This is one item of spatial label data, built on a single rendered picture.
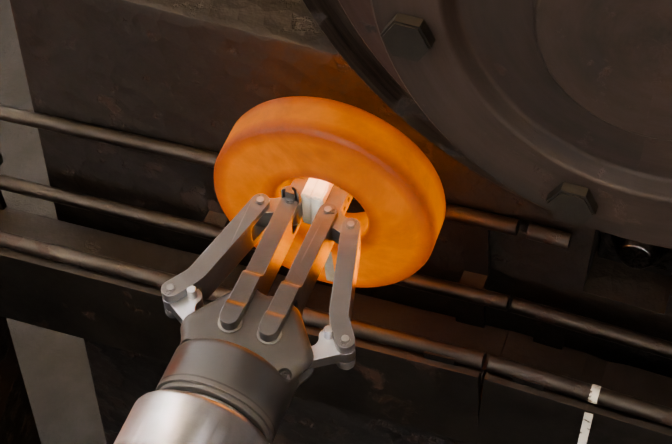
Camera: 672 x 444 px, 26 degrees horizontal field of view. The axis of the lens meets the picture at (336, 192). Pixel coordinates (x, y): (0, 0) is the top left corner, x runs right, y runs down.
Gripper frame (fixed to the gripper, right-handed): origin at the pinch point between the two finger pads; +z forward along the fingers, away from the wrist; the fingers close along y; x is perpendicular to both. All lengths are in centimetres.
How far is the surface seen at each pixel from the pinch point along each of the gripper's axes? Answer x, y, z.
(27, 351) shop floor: -84, -53, 24
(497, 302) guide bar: -13.0, 11.6, 2.6
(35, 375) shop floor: -84, -50, 21
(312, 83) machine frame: 0.6, -3.8, 6.7
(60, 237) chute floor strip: -19.9, -24.7, 1.8
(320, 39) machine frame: 3.8, -3.6, 7.9
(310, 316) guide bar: -12.5, -0.6, -3.4
